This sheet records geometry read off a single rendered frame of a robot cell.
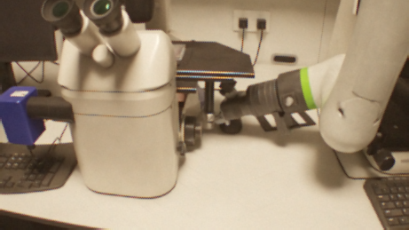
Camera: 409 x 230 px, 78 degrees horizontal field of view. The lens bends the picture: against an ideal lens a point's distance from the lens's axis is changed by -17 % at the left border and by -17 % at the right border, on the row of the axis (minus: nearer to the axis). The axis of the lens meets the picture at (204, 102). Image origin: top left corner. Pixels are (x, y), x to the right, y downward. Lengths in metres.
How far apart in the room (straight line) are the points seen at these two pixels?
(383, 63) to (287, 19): 0.84
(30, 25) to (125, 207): 0.53
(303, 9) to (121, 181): 0.96
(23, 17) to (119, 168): 0.50
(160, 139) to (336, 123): 0.29
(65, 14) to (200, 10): 0.85
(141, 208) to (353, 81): 0.42
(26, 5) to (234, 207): 0.70
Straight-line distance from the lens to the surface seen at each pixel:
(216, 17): 1.20
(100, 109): 0.48
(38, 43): 0.84
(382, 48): 0.42
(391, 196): 0.66
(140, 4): 0.63
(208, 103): 0.72
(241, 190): 0.60
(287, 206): 0.59
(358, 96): 0.45
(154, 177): 0.54
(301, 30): 1.25
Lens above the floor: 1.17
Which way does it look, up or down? 27 degrees down
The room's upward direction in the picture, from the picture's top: 1 degrees clockwise
